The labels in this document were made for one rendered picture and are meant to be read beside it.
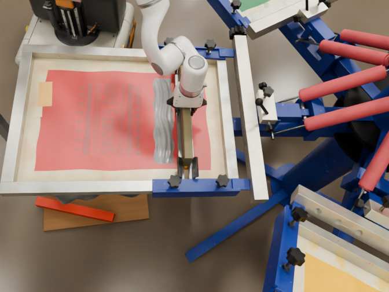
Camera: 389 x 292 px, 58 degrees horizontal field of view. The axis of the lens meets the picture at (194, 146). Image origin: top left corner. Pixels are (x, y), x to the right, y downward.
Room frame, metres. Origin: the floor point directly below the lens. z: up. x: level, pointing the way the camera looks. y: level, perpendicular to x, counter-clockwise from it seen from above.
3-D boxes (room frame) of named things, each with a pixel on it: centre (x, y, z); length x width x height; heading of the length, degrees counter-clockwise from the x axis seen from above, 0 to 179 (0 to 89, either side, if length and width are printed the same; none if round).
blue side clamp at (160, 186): (0.38, -0.05, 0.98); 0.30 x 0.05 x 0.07; 111
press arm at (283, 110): (0.76, -0.25, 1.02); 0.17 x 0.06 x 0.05; 111
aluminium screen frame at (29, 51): (0.56, 0.27, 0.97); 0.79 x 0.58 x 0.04; 111
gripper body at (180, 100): (0.63, 0.08, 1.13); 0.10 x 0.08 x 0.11; 111
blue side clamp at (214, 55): (0.90, 0.15, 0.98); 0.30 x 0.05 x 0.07; 111
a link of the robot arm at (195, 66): (0.66, 0.11, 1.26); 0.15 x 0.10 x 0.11; 65
